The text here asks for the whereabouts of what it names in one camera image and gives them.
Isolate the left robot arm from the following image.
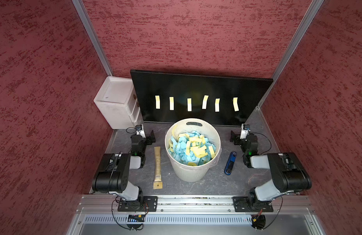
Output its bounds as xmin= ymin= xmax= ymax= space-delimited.
xmin=92 ymin=131 xmax=156 ymax=211

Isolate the yellow sticky note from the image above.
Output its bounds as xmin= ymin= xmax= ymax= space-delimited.
xmin=202 ymin=95 xmax=209 ymax=110
xmin=155 ymin=96 xmax=160 ymax=109
xmin=215 ymin=99 xmax=220 ymax=112
xmin=233 ymin=98 xmax=239 ymax=112
xmin=187 ymin=98 xmax=192 ymax=112
xmin=169 ymin=97 xmax=174 ymax=111

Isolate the pile of discarded notes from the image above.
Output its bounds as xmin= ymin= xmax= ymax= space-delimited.
xmin=165 ymin=131 xmax=217 ymax=166

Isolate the white plastic drawer unit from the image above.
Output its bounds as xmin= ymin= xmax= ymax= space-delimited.
xmin=94 ymin=76 xmax=143 ymax=129

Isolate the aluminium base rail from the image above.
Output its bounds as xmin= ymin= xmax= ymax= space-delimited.
xmin=76 ymin=194 xmax=316 ymax=215

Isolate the left aluminium corner post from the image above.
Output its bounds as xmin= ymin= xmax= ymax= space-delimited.
xmin=72 ymin=0 xmax=113 ymax=76

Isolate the aluminium corner post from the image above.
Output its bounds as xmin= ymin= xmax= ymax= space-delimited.
xmin=72 ymin=0 xmax=113 ymax=76
xmin=256 ymin=0 xmax=324 ymax=110

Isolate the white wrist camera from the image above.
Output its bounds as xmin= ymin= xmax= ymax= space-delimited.
xmin=240 ymin=123 xmax=250 ymax=140
xmin=135 ymin=124 xmax=146 ymax=138

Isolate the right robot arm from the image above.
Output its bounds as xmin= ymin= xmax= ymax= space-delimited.
xmin=230 ymin=131 xmax=312 ymax=212

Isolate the black flat monitor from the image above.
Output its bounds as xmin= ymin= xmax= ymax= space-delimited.
xmin=130 ymin=70 xmax=273 ymax=126

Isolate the right aluminium corner post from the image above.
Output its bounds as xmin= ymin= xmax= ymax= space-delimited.
xmin=256 ymin=0 xmax=324 ymax=110

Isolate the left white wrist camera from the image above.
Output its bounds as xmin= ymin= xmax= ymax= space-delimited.
xmin=135 ymin=124 xmax=146 ymax=138

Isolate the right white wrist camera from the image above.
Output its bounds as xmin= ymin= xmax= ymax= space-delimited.
xmin=240 ymin=123 xmax=250 ymax=140

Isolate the beige plastic waste bin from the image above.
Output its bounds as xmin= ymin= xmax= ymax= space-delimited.
xmin=165 ymin=118 xmax=222 ymax=182

